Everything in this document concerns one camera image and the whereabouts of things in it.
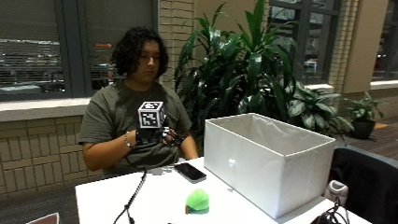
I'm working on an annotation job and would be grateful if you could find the green plastic toy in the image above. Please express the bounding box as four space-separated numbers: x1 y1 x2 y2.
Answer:
184 188 210 216

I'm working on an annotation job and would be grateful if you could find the black plant pot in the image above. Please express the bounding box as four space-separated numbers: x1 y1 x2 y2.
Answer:
350 119 377 140

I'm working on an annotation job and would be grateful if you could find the small potted plant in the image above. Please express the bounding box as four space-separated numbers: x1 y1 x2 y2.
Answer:
346 91 386 123

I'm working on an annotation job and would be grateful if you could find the white fabric storage box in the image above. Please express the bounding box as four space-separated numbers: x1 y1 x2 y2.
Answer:
202 112 337 219

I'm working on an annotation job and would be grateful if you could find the large green leafy plant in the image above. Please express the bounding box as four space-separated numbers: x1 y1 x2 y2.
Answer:
173 0 354 138

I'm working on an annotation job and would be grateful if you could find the dark red object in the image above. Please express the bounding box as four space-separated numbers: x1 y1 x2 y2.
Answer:
25 212 61 224

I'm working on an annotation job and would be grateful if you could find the white device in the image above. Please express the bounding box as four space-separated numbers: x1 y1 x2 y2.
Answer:
322 179 350 206

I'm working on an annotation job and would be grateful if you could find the white marker cube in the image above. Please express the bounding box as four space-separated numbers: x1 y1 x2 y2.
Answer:
137 101 167 130

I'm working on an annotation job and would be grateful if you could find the silver bracelet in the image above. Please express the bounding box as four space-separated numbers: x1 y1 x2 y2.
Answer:
123 132 133 149

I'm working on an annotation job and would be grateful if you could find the black smartphone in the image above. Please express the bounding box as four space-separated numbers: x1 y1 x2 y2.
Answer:
173 161 208 184

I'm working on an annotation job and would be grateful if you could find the black chair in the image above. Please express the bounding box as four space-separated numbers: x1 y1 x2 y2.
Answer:
329 146 398 224

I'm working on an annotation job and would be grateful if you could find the black glove cable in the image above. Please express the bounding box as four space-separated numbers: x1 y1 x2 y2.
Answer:
112 146 149 224

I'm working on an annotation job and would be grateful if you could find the black cable bundle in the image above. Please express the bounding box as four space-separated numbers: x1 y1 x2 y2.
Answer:
310 197 352 224

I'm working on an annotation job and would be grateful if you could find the the person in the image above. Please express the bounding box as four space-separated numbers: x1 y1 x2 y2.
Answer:
77 26 200 176

